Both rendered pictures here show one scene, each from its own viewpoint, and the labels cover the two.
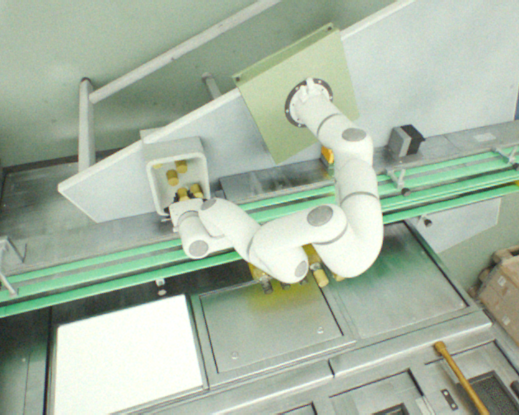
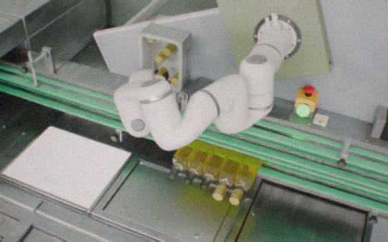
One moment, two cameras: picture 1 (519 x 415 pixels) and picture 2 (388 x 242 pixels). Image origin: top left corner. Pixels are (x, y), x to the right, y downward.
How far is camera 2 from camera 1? 0.79 m
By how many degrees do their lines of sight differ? 30
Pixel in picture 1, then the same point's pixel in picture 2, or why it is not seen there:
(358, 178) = (218, 83)
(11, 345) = (25, 122)
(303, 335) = (180, 230)
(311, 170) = (277, 107)
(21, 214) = (93, 56)
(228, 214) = (139, 77)
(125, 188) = (133, 53)
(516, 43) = not seen: outside the picture
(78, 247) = (86, 79)
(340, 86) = (310, 33)
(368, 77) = (353, 40)
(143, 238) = not seen: hidden behind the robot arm
